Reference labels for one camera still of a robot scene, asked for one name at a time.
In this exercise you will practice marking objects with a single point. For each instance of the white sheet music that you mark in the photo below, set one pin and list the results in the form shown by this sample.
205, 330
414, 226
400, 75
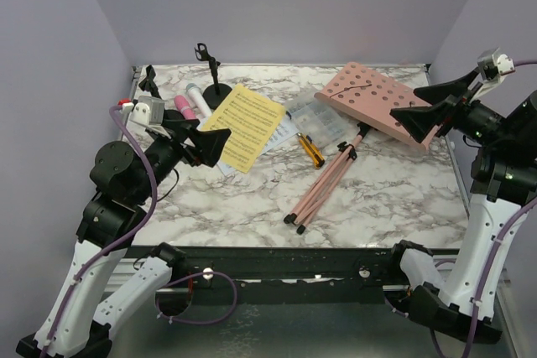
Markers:
283, 132

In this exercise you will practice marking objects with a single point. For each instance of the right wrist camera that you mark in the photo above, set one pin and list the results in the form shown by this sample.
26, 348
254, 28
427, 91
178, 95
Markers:
493, 66

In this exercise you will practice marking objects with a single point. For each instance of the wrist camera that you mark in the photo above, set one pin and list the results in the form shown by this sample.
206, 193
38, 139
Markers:
147, 112
493, 66

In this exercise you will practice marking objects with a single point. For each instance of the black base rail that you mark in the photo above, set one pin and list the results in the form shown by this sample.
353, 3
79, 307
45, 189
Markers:
267, 275

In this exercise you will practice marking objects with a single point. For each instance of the black round-base mic stand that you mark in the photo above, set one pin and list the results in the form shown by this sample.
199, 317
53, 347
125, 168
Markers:
215, 93

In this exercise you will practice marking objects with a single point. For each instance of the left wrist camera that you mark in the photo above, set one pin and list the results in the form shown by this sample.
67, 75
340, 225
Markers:
147, 112

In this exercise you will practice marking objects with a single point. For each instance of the pink music stand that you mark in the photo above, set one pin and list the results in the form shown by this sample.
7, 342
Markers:
368, 96

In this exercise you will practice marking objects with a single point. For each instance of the yellow sheet music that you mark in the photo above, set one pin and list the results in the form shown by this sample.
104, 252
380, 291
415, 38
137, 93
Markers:
252, 119

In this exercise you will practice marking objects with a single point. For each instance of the pink toy microphone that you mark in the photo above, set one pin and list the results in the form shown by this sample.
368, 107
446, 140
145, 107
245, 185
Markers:
184, 108

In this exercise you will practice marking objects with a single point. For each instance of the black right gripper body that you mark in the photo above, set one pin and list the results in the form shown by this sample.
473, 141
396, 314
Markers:
455, 105

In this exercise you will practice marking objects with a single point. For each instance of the clear plastic organizer box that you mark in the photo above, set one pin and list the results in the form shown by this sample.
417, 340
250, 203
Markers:
315, 119

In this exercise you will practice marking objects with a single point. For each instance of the yellow utility knife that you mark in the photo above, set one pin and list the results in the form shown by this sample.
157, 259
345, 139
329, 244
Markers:
311, 149

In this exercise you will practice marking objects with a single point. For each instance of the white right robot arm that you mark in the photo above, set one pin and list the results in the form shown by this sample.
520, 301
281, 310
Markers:
503, 191

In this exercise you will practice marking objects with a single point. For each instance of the white toy microphone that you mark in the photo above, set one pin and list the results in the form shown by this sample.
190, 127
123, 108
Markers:
194, 93

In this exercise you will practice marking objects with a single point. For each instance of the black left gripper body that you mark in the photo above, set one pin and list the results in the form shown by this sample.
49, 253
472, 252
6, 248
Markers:
165, 153

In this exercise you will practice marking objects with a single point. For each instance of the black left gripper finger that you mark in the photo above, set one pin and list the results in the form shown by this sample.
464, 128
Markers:
177, 125
207, 146

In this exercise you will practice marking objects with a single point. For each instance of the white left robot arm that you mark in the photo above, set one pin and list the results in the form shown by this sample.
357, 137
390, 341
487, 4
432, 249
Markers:
83, 322

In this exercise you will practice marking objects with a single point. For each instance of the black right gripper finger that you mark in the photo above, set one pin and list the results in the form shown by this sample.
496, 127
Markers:
421, 121
439, 92

